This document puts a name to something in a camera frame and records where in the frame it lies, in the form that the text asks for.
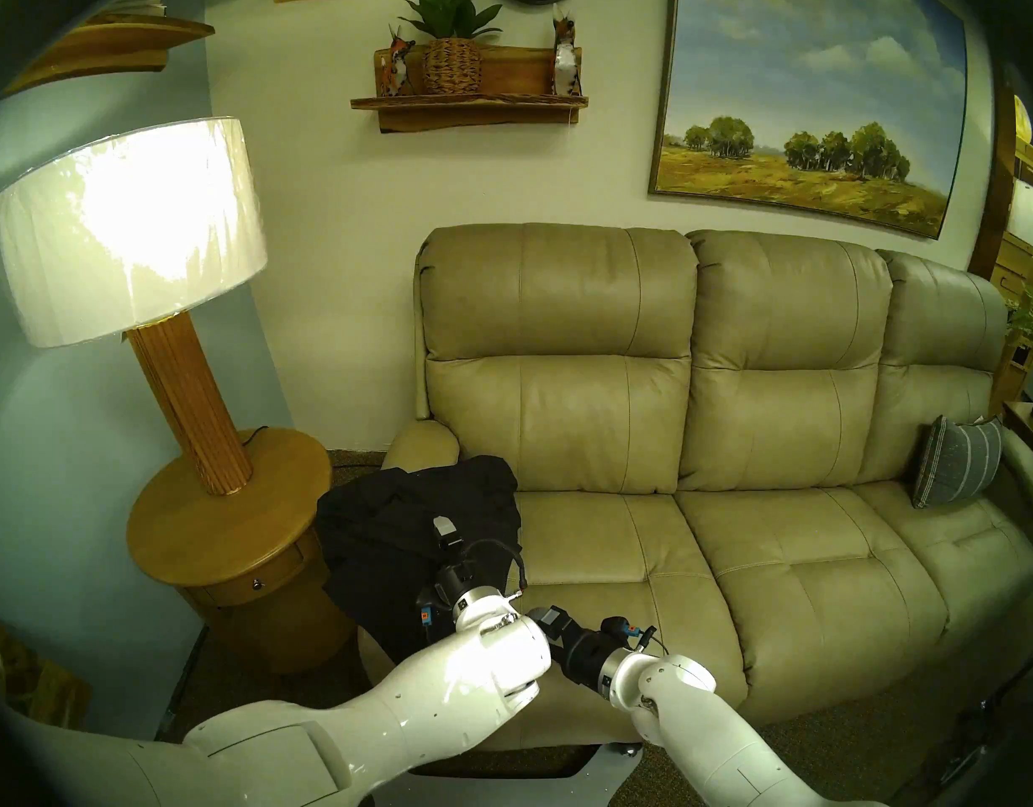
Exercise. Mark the wooden cabinet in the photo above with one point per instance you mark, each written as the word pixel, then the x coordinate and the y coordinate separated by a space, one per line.
pixel 1021 267

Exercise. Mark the curved wooden corner shelf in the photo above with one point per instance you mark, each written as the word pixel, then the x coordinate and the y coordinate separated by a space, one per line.
pixel 104 44

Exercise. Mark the wooden wall shelf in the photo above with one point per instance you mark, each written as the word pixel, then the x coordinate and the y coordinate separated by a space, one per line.
pixel 474 106

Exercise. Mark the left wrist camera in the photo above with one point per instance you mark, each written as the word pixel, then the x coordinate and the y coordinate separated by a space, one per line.
pixel 430 616

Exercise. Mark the white and orange cat figurine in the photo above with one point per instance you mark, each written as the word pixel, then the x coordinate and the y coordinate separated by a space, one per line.
pixel 566 61

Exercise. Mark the framed landscape painting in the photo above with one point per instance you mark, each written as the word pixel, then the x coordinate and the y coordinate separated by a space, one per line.
pixel 811 99

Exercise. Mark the wooden table lamp white shade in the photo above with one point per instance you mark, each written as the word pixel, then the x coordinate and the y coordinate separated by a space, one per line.
pixel 129 225

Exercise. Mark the stack of books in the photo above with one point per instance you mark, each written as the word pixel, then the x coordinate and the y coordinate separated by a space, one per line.
pixel 138 7

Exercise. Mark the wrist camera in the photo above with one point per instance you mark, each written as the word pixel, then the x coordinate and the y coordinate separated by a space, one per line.
pixel 430 616
pixel 617 627

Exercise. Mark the round wooden side table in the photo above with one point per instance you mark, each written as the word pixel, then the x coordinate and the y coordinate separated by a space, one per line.
pixel 222 528

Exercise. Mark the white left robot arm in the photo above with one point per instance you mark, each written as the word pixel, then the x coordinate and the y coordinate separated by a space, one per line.
pixel 449 688

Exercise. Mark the orange fox figurine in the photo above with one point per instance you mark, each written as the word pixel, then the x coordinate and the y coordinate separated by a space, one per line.
pixel 396 70

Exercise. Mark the black jacket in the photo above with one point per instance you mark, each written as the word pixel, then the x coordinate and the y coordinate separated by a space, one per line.
pixel 382 536

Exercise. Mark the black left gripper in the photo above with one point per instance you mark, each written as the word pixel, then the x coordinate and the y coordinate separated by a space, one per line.
pixel 457 582

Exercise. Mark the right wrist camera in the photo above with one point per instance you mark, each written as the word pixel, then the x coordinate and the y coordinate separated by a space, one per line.
pixel 617 627

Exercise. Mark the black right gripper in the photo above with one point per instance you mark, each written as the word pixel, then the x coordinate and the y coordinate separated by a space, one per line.
pixel 588 652

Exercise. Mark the grey striped cushion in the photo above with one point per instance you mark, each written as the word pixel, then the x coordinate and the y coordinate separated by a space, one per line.
pixel 958 462

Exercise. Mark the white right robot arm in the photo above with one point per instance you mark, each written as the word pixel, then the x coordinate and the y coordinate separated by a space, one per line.
pixel 710 730

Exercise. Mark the unframed picture leaning on wall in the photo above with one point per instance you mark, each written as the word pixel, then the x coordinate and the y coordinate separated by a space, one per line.
pixel 29 688

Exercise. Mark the beige leather three-seat sofa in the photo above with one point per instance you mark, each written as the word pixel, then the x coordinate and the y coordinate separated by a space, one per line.
pixel 777 561

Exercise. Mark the green plant in woven pot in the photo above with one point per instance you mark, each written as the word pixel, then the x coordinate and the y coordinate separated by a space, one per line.
pixel 451 67

